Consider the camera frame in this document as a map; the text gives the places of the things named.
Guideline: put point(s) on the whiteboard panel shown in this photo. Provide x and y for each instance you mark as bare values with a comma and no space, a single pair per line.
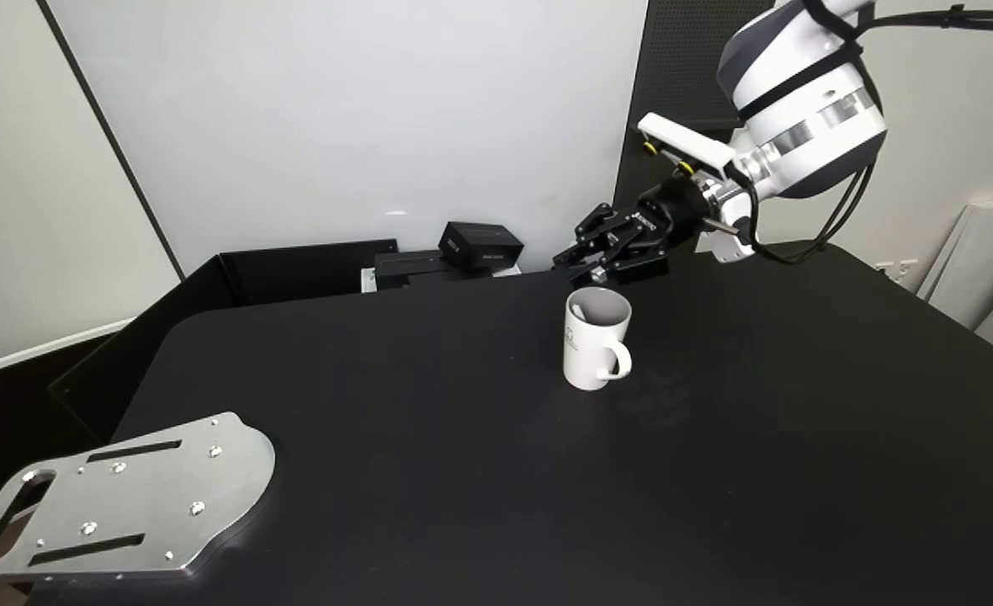
346,112

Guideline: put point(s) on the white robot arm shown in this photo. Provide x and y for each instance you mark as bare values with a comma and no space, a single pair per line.
808,112

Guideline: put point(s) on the dark pillar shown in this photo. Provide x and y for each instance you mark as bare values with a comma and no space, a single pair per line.
674,56

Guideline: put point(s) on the silver metal mounting plate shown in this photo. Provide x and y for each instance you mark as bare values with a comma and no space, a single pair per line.
127,491

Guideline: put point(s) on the white leaning board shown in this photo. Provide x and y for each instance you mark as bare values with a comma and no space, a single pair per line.
987,257

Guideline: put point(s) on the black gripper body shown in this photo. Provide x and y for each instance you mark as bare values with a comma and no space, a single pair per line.
671,219

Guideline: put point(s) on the flat black box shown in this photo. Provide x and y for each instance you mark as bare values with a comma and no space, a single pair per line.
406,269

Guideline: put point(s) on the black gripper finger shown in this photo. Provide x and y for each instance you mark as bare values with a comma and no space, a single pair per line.
610,222
622,259

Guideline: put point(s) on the white ceramic mug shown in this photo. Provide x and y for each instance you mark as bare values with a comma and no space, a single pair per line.
582,353

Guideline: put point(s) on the light grey wrist camera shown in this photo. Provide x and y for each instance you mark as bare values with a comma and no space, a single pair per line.
681,138

